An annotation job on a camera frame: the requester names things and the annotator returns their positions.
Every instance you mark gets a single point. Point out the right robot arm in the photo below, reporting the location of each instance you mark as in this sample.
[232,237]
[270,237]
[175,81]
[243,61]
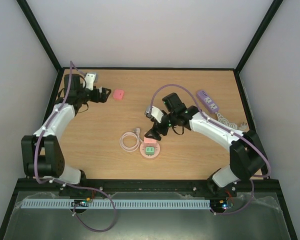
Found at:
[246,153]

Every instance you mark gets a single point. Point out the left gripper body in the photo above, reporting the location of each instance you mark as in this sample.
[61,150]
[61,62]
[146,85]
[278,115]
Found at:
[95,98]

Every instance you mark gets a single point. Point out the black frame rail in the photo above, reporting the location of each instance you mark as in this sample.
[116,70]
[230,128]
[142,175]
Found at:
[195,188]

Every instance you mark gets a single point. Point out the green plug adapter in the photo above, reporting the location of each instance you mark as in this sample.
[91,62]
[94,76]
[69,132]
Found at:
[150,150]

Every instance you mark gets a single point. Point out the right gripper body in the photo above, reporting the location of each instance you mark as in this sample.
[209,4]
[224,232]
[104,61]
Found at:
[158,128]

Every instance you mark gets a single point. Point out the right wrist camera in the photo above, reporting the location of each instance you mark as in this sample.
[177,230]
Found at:
[154,113]

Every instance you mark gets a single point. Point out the pale pink socket cube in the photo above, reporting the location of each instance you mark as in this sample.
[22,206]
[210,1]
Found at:
[149,142]

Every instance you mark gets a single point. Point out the grey metal tray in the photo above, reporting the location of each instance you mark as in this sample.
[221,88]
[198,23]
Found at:
[145,216]

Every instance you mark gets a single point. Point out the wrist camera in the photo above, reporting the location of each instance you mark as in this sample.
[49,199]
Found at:
[154,113]
[90,79]

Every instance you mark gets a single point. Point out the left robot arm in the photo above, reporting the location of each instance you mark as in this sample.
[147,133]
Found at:
[41,152]

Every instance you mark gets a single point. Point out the purple power strip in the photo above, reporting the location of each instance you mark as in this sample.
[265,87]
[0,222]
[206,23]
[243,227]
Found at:
[208,103]

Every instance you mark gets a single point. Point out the white slotted cable duct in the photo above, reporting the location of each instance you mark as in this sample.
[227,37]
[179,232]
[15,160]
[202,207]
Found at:
[119,204]

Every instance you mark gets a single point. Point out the red pink plug adapter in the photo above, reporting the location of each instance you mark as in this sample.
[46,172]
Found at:
[118,94]

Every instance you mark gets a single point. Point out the round pink socket base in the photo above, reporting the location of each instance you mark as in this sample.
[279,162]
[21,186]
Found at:
[142,148]

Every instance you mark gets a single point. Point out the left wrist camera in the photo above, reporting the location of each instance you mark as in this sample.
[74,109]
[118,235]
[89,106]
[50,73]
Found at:
[90,79]

